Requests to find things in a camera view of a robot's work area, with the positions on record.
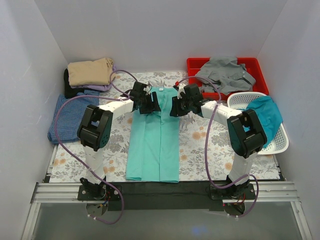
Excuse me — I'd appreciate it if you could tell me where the mint green t shirt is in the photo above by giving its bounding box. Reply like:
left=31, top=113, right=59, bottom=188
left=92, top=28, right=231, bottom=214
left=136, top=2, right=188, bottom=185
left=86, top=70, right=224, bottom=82
left=125, top=87, right=180, bottom=183

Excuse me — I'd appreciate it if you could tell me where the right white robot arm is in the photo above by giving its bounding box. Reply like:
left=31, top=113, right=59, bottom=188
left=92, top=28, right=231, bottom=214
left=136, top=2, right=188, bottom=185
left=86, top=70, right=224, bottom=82
left=170, top=83, right=267, bottom=199

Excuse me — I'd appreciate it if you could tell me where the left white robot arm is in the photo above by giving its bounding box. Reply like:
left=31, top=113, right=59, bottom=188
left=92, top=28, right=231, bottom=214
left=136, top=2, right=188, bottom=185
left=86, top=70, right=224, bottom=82
left=77, top=81, right=161, bottom=200

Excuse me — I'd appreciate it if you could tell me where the folded lavender shirt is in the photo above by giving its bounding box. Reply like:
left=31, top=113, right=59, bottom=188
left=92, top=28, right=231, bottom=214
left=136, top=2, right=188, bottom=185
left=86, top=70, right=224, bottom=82
left=71, top=64, right=118, bottom=92

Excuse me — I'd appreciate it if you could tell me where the red plastic tray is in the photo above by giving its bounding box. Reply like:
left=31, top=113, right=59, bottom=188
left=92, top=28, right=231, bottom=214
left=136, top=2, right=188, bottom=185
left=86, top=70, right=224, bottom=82
left=186, top=57, right=269, bottom=100

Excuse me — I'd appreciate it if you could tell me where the grey polo shirt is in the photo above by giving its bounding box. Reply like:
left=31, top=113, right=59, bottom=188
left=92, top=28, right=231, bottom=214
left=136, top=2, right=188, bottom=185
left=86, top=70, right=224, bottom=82
left=195, top=57, right=256, bottom=95

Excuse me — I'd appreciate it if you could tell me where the folded beige shirt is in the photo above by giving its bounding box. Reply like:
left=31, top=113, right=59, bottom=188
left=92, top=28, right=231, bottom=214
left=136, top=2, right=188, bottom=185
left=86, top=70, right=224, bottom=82
left=67, top=57, right=115, bottom=86

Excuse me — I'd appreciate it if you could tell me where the floral patterned table mat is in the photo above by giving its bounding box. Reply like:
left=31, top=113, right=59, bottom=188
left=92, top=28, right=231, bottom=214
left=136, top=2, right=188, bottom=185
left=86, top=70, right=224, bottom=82
left=48, top=72, right=280, bottom=183

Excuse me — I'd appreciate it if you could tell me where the folded black garment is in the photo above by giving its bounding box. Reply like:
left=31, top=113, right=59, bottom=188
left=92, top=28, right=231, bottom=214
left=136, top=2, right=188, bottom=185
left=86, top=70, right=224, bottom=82
left=63, top=68, right=77, bottom=99

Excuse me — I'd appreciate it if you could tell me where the blue checkered shirt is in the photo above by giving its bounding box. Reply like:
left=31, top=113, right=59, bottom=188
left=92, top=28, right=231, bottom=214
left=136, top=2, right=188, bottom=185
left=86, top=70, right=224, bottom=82
left=47, top=94, right=99, bottom=145

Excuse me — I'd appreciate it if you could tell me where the teal blue t shirt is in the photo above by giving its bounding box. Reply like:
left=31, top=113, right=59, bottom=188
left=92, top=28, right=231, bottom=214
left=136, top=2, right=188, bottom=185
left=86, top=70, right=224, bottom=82
left=245, top=96, right=283, bottom=148

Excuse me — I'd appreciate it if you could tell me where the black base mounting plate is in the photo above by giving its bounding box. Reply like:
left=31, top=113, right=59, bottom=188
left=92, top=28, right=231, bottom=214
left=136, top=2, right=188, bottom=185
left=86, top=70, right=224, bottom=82
left=77, top=180, right=256, bottom=212

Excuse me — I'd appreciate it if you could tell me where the white plastic basket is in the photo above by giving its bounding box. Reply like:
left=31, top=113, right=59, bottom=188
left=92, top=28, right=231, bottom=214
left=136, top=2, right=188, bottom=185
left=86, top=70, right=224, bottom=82
left=227, top=91, right=289, bottom=155

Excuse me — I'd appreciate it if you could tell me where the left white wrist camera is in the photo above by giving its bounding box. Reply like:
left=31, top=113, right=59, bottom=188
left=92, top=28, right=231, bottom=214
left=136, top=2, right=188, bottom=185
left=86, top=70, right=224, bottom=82
left=144, top=85, right=152, bottom=95

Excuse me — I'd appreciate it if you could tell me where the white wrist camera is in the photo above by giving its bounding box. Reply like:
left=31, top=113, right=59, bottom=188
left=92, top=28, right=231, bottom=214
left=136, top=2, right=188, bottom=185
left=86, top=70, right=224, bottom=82
left=144, top=85, right=152, bottom=95
left=173, top=83, right=186, bottom=99

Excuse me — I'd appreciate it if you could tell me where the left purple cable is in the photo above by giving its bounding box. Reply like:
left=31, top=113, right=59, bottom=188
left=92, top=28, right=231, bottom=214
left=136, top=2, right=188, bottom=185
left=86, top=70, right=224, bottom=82
left=54, top=69, right=125, bottom=225

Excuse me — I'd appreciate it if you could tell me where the purple cable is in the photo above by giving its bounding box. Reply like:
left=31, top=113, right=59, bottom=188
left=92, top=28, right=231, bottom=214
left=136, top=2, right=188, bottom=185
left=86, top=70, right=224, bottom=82
left=54, top=69, right=125, bottom=225
left=174, top=76, right=260, bottom=219

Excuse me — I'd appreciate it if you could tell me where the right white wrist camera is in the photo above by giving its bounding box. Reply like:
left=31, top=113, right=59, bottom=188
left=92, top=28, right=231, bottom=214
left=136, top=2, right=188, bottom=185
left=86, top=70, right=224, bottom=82
left=173, top=83, right=186, bottom=99

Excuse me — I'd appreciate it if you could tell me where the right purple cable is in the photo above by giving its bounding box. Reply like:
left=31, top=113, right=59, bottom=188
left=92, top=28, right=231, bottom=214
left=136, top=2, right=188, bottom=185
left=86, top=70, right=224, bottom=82
left=174, top=76, right=260, bottom=219

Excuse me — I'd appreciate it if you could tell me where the aluminium frame rail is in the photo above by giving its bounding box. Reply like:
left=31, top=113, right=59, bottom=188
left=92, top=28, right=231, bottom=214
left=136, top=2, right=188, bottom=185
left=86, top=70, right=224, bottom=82
left=29, top=180, right=312, bottom=240

